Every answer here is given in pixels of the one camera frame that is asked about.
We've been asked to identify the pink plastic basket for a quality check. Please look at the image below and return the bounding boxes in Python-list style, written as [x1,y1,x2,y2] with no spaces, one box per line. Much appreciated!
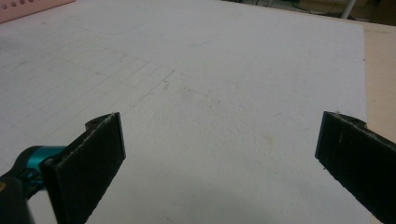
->
[0,0,76,24]

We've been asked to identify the white stand frame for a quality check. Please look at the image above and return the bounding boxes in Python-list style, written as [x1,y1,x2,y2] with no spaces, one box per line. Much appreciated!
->
[340,0,358,20]

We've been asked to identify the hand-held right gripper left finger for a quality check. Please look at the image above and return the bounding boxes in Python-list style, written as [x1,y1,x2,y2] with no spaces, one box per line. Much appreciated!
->
[41,111,127,224]

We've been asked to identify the white foam grid mat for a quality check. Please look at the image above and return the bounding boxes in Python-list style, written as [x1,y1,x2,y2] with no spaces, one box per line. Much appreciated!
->
[0,0,382,224]

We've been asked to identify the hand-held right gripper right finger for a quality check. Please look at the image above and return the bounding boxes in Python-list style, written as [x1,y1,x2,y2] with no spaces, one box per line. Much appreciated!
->
[314,110,396,224]

